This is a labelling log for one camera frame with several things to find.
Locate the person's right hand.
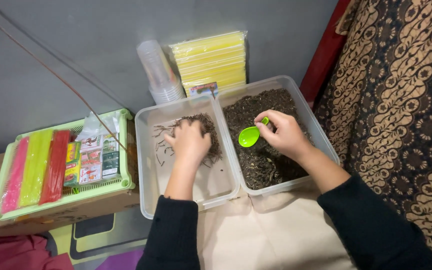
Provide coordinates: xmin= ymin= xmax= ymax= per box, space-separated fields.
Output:
xmin=254 ymin=109 xmax=315 ymax=162

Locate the person's left hand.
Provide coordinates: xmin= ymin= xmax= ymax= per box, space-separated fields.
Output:
xmin=164 ymin=119 xmax=212 ymax=170

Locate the green plastic scoop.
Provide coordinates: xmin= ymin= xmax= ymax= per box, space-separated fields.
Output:
xmin=238 ymin=116 xmax=270 ymax=148

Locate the clear plastic container with tea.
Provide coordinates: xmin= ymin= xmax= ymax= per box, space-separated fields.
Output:
xmin=216 ymin=75 xmax=340 ymax=197

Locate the clear plastic container with twigs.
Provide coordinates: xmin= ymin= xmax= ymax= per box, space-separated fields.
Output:
xmin=134 ymin=94 xmax=241 ymax=220

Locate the pile of brown tea twigs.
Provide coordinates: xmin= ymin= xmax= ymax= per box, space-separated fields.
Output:
xmin=153 ymin=113 xmax=223 ymax=168

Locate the heap of dark tea leaves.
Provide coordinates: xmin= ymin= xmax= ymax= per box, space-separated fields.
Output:
xmin=222 ymin=88 xmax=314 ymax=190

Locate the stack of clear plastic cups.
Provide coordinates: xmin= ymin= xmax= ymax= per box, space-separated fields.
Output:
xmin=136 ymin=40 xmax=186 ymax=105

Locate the pack of yellow straws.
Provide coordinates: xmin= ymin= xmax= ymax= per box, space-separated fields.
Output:
xmin=169 ymin=31 xmax=248 ymax=99

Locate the clear crumpled plastic bag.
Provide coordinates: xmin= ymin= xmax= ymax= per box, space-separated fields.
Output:
xmin=76 ymin=111 xmax=120 ymax=140

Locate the beige cloth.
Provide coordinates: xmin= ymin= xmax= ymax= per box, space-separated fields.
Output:
xmin=197 ymin=187 xmax=357 ymax=270

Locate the group of small tea packets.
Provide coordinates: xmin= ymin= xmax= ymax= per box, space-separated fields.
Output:
xmin=64 ymin=133 xmax=121 ymax=187

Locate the brown batik patterned fabric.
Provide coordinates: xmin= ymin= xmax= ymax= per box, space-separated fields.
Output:
xmin=313 ymin=0 xmax=432 ymax=265

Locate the light green plastic basket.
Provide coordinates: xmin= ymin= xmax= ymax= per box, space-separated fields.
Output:
xmin=0 ymin=108 xmax=135 ymax=221

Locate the yellow and black patterned mat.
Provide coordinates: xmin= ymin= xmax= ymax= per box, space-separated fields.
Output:
xmin=43 ymin=213 xmax=153 ymax=270

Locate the pack of red straws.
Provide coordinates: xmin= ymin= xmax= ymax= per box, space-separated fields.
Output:
xmin=38 ymin=130 xmax=71 ymax=205

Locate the brown cardboard box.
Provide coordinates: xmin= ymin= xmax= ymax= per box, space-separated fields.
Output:
xmin=0 ymin=120 xmax=142 ymax=238

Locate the pack of lime green straws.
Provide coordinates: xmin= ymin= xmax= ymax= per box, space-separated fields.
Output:
xmin=18 ymin=129 xmax=54 ymax=208

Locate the pack of pink straws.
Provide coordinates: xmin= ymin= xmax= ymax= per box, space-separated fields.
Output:
xmin=1 ymin=137 xmax=29 ymax=214

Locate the dark red cloth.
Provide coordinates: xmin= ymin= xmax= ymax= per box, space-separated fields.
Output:
xmin=0 ymin=235 xmax=75 ymax=270

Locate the dark red wooden frame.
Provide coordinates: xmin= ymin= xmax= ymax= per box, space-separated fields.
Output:
xmin=299 ymin=0 xmax=352 ymax=109

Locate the thin brown cord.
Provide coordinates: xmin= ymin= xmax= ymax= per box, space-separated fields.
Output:
xmin=0 ymin=3 xmax=129 ymax=152

